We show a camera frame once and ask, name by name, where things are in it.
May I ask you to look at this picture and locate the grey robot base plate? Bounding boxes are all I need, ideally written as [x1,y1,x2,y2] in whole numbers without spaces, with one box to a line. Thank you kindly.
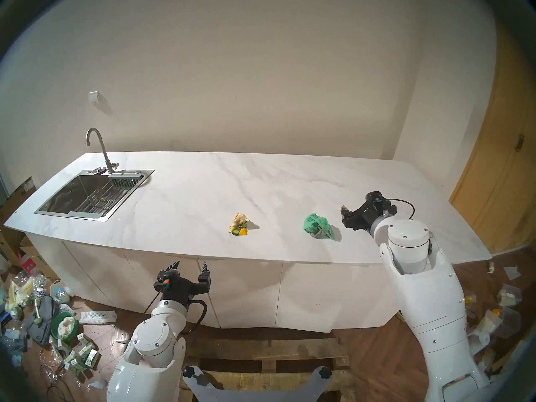
[182,366,333,402]

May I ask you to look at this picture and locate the grey sink drain rack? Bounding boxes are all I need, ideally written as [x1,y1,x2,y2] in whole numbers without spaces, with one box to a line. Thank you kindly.
[67,172,145,219]

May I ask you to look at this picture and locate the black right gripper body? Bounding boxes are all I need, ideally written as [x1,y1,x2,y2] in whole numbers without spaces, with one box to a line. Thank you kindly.
[354,204,397,234]

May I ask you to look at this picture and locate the grey fabric bag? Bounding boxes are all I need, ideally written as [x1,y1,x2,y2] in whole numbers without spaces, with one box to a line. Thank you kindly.
[26,296,59,346]

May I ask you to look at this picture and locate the clear plastic container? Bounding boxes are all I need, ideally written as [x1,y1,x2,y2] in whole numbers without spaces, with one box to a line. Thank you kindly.
[497,285,522,307]
[496,307,522,339]

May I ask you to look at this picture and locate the curved metal faucet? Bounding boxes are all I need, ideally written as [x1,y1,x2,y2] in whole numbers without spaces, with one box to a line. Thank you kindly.
[86,128,125,174]

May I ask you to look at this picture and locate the cardboard box with red label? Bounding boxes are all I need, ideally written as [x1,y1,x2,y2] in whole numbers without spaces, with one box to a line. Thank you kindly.
[19,246,59,280]

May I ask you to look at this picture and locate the flat brown cardboard box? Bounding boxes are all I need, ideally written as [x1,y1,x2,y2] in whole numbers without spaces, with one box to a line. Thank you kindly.
[0,177,36,247]

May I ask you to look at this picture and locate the white kitchen counter cabinet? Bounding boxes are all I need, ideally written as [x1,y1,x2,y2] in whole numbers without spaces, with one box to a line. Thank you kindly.
[26,234,448,332]

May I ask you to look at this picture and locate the thin black floor cable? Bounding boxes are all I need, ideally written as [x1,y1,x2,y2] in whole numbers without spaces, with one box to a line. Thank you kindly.
[40,363,80,402]

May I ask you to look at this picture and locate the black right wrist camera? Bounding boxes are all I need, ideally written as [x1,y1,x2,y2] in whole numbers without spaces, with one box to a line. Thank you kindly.
[365,191,392,210]

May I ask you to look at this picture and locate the pale yellow plastic bag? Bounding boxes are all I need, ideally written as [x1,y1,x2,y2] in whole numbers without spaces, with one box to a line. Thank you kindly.
[5,280,26,320]

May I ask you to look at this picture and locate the wooden door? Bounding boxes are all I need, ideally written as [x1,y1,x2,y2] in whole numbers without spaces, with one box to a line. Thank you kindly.
[449,22,536,255]

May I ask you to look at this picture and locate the white plastic pitcher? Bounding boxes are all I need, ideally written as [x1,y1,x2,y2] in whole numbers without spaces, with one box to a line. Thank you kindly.
[469,309,503,354]

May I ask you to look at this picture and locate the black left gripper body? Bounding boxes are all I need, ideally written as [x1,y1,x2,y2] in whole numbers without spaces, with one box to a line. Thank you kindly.
[153,270,211,306]

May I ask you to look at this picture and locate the green cleaning cloth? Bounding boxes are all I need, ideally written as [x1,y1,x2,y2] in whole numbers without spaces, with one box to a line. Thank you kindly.
[303,213,336,241]

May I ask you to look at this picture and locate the white foam net sleeve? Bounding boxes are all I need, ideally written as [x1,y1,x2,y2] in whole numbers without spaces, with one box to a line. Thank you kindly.
[79,311,118,325]

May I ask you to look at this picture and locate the stainless steel sink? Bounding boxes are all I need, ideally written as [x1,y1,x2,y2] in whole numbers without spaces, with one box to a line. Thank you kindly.
[33,169,155,222]

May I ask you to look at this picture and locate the green bowl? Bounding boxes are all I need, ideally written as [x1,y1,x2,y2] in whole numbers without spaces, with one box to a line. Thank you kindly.
[50,312,79,343]

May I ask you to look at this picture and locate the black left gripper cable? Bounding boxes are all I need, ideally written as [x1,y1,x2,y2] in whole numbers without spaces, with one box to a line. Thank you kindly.
[144,291,208,335]

